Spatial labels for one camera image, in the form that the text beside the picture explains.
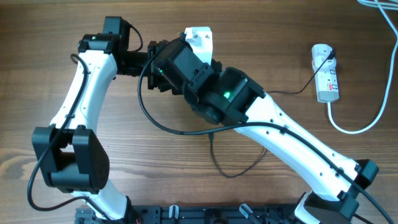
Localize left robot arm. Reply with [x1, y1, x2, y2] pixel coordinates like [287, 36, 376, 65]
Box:
[27, 16, 166, 223]

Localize white power strip cord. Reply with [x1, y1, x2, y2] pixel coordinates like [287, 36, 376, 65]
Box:
[326, 0, 398, 135]

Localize white power strip socket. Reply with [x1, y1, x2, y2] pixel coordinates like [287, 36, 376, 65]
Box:
[312, 44, 340, 103]

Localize white cables at corner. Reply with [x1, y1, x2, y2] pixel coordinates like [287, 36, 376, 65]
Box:
[356, 0, 398, 12]

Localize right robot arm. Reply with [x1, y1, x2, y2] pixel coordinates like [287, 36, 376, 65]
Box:
[153, 39, 379, 223]

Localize black USB charging cable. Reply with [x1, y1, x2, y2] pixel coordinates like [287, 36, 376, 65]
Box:
[209, 47, 337, 179]

